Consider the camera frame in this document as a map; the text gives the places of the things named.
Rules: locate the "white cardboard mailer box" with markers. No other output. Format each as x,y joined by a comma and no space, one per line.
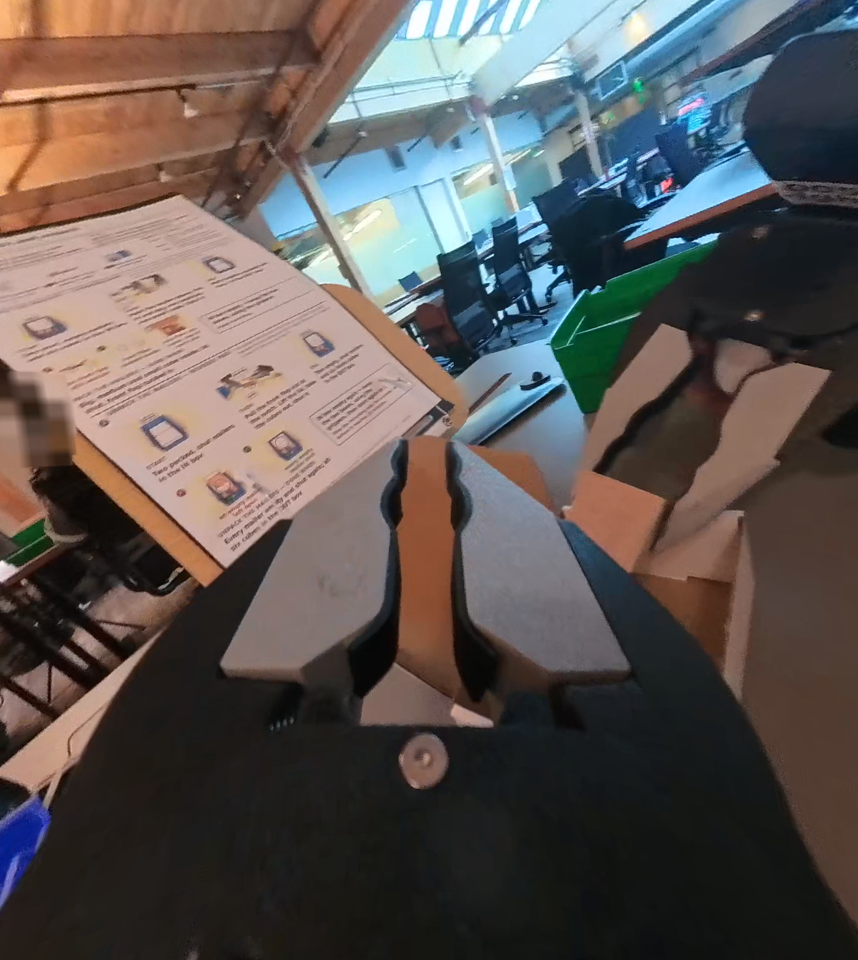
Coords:
429,570

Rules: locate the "office chair with black jacket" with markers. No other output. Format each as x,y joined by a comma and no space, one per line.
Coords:
594,232

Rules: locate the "small black knob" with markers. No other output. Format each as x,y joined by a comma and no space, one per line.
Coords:
537,381

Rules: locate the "grey metal tray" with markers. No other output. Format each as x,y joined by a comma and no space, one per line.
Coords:
504,416

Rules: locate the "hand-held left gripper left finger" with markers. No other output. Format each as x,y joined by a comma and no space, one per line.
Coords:
316,592

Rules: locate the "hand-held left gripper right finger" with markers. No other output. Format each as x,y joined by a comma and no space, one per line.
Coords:
534,592

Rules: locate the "wooden-top desk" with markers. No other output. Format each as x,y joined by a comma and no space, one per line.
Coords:
699,202

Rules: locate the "green plastic bin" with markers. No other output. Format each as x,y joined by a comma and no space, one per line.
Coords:
586,352

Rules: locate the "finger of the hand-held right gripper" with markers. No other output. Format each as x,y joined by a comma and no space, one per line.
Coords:
766,427
639,382

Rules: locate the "brown strip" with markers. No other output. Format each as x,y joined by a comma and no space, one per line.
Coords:
489,391

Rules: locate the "instruction sheet on stand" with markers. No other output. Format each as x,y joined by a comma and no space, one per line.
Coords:
399,337

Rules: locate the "printed instruction sheet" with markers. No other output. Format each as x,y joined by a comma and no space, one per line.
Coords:
173,337

